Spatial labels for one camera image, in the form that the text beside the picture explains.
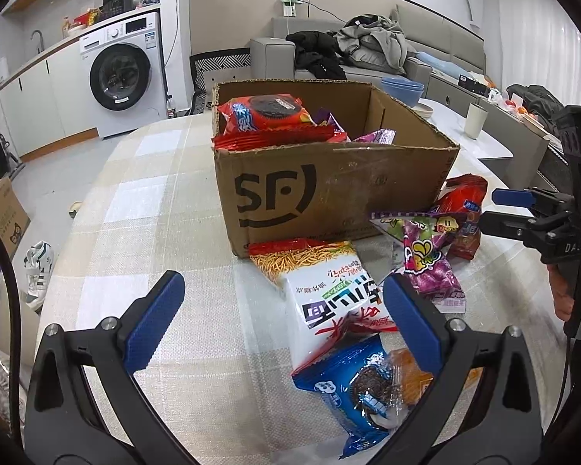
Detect white green sneaker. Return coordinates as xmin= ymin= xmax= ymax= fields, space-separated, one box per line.
xmin=23 ymin=241 xmax=56 ymax=311

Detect checkered tablecloth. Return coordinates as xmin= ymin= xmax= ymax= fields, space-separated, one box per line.
xmin=26 ymin=107 xmax=577 ymax=465

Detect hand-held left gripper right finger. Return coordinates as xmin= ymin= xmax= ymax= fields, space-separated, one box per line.
xmin=372 ymin=275 xmax=547 ymax=465

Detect small black box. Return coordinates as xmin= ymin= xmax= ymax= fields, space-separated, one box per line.
xmin=457 ymin=74 xmax=490 ymax=95

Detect person's right hand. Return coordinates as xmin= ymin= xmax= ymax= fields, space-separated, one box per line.
xmin=549 ymin=258 xmax=581 ymax=321

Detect group of packets on counter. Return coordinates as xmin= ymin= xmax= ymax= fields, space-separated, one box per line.
xmin=62 ymin=7 xmax=102 ymax=30

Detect black pressure cooker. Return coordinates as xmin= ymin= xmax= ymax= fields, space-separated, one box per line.
xmin=101 ymin=0 xmax=137 ymax=21

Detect clear orange bread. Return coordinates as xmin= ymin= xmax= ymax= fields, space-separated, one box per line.
xmin=385 ymin=346 xmax=485 ymax=412

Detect white lower kitchen cabinets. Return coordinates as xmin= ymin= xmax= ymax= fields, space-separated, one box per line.
xmin=0 ymin=43 xmax=100 ymax=163

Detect black padded coat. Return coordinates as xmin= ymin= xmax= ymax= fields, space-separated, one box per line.
xmin=506 ymin=84 xmax=565 ymax=131

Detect grey side cabinet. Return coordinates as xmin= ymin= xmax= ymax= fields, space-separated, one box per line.
xmin=426 ymin=74 xmax=553 ymax=189

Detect brown cardboard box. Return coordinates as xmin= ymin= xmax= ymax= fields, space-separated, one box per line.
xmin=210 ymin=80 xmax=461 ymax=258

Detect white noodle snack packet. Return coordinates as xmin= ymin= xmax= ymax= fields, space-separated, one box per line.
xmin=248 ymin=238 xmax=400 ymax=371

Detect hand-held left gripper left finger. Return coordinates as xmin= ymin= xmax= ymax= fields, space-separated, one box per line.
xmin=23 ymin=270 xmax=195 ymax=465

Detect white curtain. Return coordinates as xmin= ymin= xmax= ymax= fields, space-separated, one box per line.
xmin=494 ymin=0 xmax=581 ymax=107

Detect light blue pillow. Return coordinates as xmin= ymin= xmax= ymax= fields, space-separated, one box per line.
xmin=416 ymin=52 xmax=453 ymax=71

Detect red chocolate cookie packet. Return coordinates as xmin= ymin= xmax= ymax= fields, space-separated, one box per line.
xmin=212 ymin=94 xmax=349 ymax=151

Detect white washing machine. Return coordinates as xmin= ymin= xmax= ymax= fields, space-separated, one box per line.
xmin=79 ymin=9 xmax=169 ymax=139

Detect flat cardboard box on floor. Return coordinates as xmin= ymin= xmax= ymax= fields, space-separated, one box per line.
xmin=0 ymin=177 xmax=31 ymax=260

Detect purple candy packet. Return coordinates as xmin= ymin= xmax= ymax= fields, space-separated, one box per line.
xmin=351 ymin=128 xmax=398 ymax=146
xmin=369 ymin=209 xmax=468 ymax=303

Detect grey sofa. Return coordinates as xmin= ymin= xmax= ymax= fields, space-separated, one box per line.
xmin=250 ymin=5 xmax=487 ymax=102

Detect stack of blue bowls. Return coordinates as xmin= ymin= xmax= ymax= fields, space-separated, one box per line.
xmin=382 ymin=76 xmax=425 ymax=107

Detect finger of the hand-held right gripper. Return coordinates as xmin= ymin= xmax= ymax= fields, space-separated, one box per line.
xmin=491 ymin=188 xmax=571 ymax=210
xmin=478 ymin=209 xmax=546 ymax=246

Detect black jacket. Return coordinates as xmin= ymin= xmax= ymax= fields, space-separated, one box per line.
xmin=285 ymin=30 xmax=348 ymax=81

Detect cream cup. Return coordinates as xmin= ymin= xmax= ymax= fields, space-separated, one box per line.
xmin=465 ymin=103 xmax=489 ymax=140

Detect blue chocolate cookie packet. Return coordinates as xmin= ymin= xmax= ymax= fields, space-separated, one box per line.
xmin=290 ymin=333 xmax=412 ymax=461

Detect white coffee table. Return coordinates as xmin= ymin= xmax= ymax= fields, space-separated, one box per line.
xmin=419 ymin=98 xmax=514 ymax=162

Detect red snack packet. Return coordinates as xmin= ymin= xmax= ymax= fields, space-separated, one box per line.
xmin=436 ymin=173 xmax=489 ymax=260

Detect pile of grey clothes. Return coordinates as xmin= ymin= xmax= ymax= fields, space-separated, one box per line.
xmin=332 ymin=14 xmax=419 ymax=71

